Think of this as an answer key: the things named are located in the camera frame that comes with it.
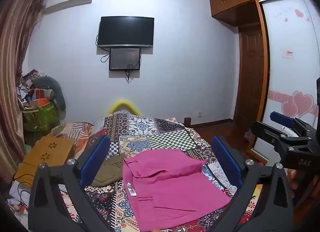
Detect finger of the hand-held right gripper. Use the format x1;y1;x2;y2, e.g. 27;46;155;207
269;111;318;138
250;121;310;153

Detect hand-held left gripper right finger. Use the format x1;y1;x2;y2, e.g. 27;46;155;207
211;136;295;232

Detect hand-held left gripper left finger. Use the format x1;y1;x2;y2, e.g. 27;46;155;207
27;135;112;232

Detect pink pants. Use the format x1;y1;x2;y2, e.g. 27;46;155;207
122;149;232;232

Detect olive green pants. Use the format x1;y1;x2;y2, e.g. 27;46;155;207
90;152;128;187

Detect person's right hand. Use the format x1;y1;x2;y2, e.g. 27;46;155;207
286;168;300;191

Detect striped orange quilt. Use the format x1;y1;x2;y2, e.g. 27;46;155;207
50;121;95;153

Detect floral bed sheet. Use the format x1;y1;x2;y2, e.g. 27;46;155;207
57;184;84;224

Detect brown wooden door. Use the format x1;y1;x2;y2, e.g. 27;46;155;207
234;26;266;125

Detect wooden board with flower cutouts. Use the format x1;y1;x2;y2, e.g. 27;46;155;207
14;136;75;188

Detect yellow curved headboard pad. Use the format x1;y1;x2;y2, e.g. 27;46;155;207
107;98;143;116

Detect green fabric bag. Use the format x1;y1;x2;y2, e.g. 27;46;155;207
21;100;62;133

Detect patchwork patterned blanket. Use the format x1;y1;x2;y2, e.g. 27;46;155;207
60;111;265;232

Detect white clutter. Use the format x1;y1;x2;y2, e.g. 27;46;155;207
7;181;32;222

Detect pile of mixed clutter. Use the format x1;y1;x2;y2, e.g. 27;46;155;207
17;70;54;111

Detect striped brown curtain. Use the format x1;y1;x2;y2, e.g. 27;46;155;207
0;0;47;180

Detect small black wall monitor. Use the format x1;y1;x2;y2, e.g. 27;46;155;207
109;47;141;71

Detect black wall television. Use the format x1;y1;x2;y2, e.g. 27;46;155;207
97;16;155;48

